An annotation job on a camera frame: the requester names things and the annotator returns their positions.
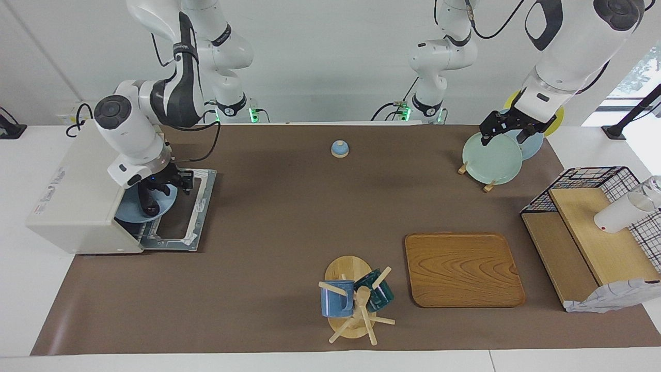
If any toaster oven glass door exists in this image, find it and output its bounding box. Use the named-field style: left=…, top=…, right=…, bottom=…
left=138, top=168, right=218, bottom=253

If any blue serving plate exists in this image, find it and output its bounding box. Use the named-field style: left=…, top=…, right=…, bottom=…
left=114, top=183, right=179, bottom=224

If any beige toaster oven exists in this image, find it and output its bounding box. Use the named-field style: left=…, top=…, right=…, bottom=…
left=26, top=121, right=217, bottom=255

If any light blue plate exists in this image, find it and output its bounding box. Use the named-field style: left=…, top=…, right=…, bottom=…
left=498, top=108, right=544, bottom=161

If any pale green plate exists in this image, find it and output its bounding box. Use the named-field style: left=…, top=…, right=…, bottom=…
left=462, top=132, right=524, bottom=185

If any yellow plate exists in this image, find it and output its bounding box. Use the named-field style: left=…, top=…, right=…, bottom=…
left=503, top=90, right=565, bottom=138

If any wooden plate rack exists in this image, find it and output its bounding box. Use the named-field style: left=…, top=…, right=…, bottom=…
left=458, top=161, right=497, bottom=193

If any white cup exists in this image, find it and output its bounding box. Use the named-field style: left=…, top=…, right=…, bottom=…
left=593, top=192, right=657, bottom=235

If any brown table mat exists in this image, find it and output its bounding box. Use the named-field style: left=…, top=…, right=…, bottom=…
left=31, top=124, right=661, bottom=356

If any rectangular wooden tray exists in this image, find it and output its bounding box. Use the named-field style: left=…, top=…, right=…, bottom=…
left=404, top=232, right=527, bottom=309

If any clear drinking glass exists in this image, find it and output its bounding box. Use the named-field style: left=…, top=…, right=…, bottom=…
left=642, top=175, right=661, bottom=208

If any wooden mug tree stand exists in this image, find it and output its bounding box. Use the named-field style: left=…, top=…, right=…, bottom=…
left=318, top=255, right=397, bottom=346

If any blue mug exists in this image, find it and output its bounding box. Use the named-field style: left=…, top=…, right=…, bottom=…
left=320, top=279, right=356, bottom=318

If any dark green mug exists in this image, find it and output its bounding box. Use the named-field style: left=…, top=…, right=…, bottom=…
left=354, top=268, right=395, bottom=313

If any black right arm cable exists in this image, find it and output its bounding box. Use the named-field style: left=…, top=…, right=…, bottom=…
left=150, top=10, right=223, bottom=164

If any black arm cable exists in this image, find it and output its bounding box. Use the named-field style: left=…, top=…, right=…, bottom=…
left=150, top=10, right=223, bottom=164
left=464, top=0, right=528, bottom=40

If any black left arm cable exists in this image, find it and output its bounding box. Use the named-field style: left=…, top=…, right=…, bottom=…
left=464, top=0, right=528, bottom=40

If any wire shelf with wooden boards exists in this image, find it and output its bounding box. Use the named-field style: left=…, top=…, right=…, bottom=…
left=520, top=166, right=661, bottom=314

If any black bracket mount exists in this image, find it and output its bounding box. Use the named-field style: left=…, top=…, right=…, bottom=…
left=0, top=106, right=28, bottom=140

